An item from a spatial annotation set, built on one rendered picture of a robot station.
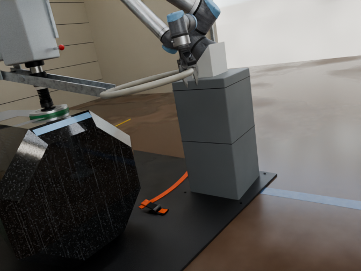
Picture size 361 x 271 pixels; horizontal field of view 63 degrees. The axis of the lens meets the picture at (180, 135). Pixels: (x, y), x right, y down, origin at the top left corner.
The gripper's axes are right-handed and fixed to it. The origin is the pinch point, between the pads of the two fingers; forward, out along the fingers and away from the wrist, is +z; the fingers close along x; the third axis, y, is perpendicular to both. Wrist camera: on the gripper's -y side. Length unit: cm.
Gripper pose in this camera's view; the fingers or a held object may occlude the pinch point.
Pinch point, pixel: (192, 84)
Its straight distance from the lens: 159.8
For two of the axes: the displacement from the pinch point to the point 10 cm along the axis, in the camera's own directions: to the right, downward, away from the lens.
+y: -2.3, -2.1, 9.5
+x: -9.4, 2.8, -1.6
